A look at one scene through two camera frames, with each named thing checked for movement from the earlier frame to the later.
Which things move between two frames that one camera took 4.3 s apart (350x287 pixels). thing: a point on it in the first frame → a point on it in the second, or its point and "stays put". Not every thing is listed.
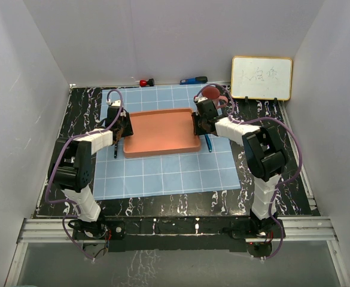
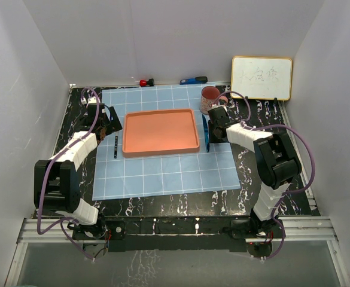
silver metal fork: x=115 y=151 stays put
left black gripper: x=128 y=131 → x=113 y=125
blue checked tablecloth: x=213 y=168 stays put
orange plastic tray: x=161 y=132 stays put
